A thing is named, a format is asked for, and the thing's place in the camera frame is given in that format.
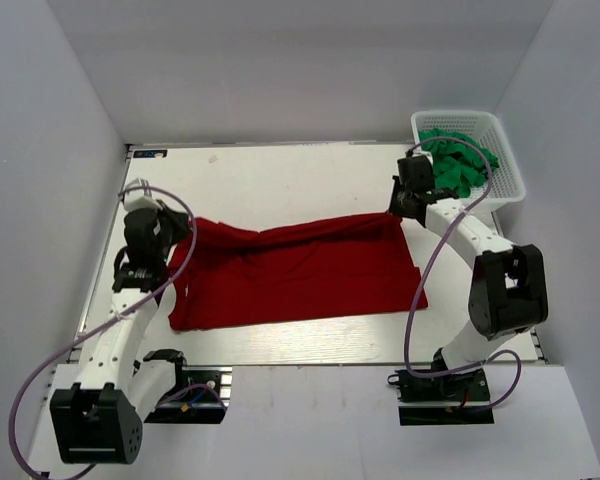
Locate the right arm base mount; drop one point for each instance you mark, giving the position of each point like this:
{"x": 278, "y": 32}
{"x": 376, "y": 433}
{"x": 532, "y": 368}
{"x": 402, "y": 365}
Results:
{"x": 455, "y": 400}

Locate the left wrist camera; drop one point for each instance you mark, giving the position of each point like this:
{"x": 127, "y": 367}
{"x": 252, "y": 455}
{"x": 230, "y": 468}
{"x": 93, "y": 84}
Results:
{"x": 136, "y": 195}

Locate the red t-shirt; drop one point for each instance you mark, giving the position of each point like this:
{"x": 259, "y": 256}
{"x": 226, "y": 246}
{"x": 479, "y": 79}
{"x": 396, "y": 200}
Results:
{"x": 344, "y": 266}

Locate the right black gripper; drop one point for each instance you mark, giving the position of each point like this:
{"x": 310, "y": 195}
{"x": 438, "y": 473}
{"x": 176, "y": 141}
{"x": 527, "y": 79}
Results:
{"x": 395, "y": 208}

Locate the green t-shirt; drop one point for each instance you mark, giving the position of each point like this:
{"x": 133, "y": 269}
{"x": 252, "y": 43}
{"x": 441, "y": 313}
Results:
{"x": 457, "y": 166}

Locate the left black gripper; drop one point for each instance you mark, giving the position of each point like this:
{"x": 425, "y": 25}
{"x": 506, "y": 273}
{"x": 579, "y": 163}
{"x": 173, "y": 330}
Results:
{"x": 178, "y": 220}

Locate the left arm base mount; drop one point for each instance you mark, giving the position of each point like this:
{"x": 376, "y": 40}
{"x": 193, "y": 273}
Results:
{"x": 201, "y": 397}

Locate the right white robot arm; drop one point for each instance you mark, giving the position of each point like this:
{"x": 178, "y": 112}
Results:
{"x": 507, "y": 294}

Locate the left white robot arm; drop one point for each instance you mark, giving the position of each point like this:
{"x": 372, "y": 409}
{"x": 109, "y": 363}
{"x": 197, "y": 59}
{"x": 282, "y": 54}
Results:
{"x": 99, "y": 419}

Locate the blue label sticker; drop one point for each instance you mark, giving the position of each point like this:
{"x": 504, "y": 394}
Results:
{"x": 150, "y": 153}

